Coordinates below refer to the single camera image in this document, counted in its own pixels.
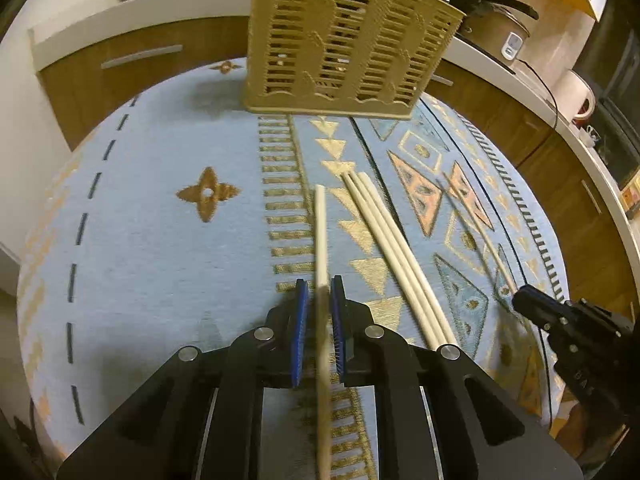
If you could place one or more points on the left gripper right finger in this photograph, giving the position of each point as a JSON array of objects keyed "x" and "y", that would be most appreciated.
[{"x": 368, "y": 354}]

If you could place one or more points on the patterned blue table mat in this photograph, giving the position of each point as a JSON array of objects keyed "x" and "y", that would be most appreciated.
[{"x": 183, "y": 218}]

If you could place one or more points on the wooden base cabinets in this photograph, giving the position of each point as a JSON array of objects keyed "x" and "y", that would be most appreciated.
[{"x": 600, "y": 246}]

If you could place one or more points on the beige rice cooker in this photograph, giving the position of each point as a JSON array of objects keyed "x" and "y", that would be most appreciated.
[{"x": 496, "y": 32}]

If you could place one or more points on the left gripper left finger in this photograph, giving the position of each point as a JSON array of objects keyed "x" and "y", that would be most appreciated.
[{"x": 270, "y": 356}]

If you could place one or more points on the wooden chopstick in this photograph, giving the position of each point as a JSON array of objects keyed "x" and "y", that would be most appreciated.
[
  {"x": 401, "y": 258},
  {"x": 323, "y": 343},
  {"x": 393, "y": 262},
  {"x": 433, "y": 304}
]

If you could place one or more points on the dark window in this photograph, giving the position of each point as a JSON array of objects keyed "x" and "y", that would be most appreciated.
[{"x": 609, "y": 63}]

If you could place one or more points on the white electric kettle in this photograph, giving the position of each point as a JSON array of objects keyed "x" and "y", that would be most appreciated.
[{"x": 575, "y": 99}]

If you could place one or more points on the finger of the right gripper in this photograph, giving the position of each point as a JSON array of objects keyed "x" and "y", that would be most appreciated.
[{"x": 539, "y": 308}]

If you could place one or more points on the beige slotted utensil basket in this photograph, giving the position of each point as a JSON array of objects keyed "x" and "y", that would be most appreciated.
[{"x": 368, "y": 58}]

